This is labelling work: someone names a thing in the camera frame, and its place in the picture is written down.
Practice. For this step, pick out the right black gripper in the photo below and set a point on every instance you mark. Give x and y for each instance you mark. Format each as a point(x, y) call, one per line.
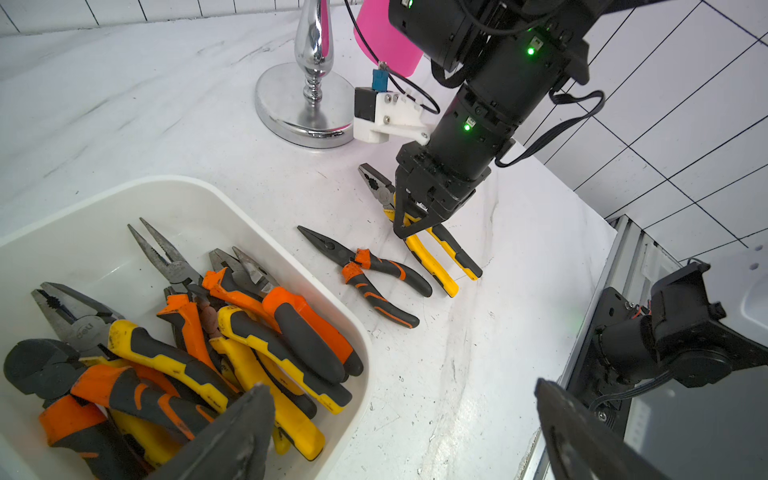
point(435, 180)

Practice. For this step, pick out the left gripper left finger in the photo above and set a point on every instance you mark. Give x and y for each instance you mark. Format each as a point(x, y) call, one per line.
point(234, 446)

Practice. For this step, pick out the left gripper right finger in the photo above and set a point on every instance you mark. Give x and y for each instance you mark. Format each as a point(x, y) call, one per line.
point(579, 446)

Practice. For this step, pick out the black orange long-nose pliers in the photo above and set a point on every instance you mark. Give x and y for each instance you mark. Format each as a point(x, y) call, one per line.
point(354, 263)

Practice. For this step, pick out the white plastic storage box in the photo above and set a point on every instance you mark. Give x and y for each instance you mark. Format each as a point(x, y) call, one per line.
point(142, 249)

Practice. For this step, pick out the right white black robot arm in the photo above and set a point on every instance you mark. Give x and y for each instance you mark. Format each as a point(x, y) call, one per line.
point(680, 148)

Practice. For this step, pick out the orange black pliers in box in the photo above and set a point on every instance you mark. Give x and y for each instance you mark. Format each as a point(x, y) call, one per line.
point(236, 278)

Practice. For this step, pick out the black orange cutters in box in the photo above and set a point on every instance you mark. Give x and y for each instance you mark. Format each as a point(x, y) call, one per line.
point(74, 394)

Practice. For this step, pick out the yellow black pliers in box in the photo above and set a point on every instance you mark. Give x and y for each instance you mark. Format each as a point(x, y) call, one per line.
point(94, 329)

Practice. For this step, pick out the chrome glass holder stand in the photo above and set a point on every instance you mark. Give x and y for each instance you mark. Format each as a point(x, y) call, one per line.
point(304, 102)

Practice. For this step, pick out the pink wine glass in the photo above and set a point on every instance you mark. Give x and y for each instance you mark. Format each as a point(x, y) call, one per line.
point(388, 44)

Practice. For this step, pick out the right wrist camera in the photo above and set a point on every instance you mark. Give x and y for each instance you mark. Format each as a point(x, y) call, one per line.
point(380, 113)

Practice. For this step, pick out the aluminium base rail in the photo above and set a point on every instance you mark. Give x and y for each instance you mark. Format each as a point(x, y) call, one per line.
point(622, 298)

